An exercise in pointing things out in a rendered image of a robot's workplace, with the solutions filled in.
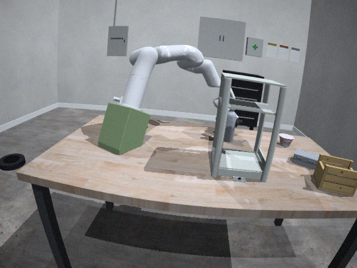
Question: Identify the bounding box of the grey shelving unit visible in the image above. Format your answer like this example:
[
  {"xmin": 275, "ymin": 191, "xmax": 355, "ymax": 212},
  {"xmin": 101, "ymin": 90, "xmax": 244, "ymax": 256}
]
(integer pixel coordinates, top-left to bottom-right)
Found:
[{"xmin": 211, "ymin": 72, "xmax": 287, "ymax": 183}]

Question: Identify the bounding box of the white paper cup with pink band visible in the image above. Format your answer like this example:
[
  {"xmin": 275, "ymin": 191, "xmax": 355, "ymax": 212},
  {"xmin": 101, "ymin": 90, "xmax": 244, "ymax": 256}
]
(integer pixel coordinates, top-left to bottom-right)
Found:
[{"xmin": 279, "ymin": 133, "xmax": 294, "ymax": 147}]

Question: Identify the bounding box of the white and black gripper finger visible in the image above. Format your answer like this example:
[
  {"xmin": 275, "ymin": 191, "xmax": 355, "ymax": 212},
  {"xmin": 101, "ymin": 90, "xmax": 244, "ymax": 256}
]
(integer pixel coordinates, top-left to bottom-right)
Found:
[{"xmin": 235, "ymin": 119, "xmax": 243, "ymax": 127}]

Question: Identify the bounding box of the wooden crate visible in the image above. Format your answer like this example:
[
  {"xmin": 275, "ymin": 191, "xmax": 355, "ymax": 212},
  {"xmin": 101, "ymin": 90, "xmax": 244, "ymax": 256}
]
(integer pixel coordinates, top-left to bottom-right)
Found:
[{"xmin": 313, "ymin": 155, "xmax": 357, "ymax": 196}]

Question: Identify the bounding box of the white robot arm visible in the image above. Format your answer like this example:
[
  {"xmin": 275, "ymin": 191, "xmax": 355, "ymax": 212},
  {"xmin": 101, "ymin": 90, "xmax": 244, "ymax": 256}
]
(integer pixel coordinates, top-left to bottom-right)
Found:
[{"xmin": 114, "ymin": 45, "xmax": 220, "ymax": 112}]

